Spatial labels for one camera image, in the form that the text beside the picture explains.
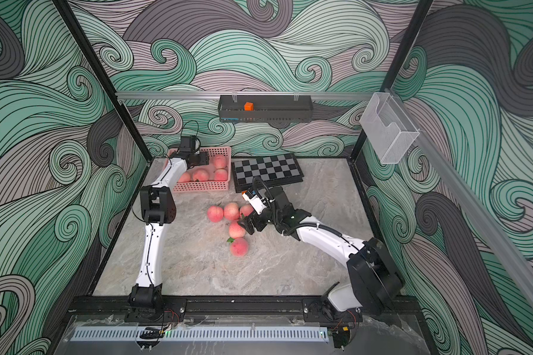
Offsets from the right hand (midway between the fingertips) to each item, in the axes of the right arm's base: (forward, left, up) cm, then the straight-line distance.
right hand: (249, 213), depth 83 cm
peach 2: (+35, +17, -8) cm, 40 cm away
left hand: (+38, +26, -6) cm, 47 cm away
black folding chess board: (+31, -12, -10) cm, 35 cm away
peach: (+26, +25, -8) cm, 37 cm away
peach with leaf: (+6, +2, -7) cm, 9 cm away
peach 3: (+5, +15, -8) cm, 18 cm away
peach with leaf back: (+25, +15, -6) cm, 30 cm away
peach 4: (-4, +6, -7) cm, 10 cm away
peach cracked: (-11, +4, -7) cm, 13 cm away
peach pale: (+5, +8, -7) cm, 12 cm away
